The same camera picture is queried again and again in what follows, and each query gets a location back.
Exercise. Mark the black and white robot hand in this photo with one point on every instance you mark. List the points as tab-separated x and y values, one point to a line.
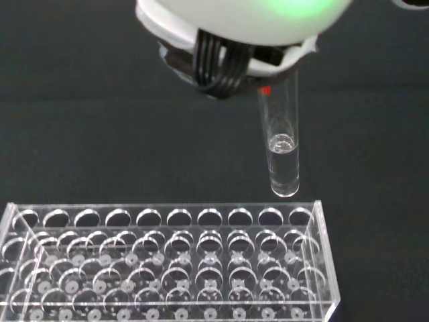
241	20

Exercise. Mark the clear acrylic test tube rack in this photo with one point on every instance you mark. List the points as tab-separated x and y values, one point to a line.
167	265

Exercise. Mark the black bench cloth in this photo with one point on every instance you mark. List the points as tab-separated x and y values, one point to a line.
83	117

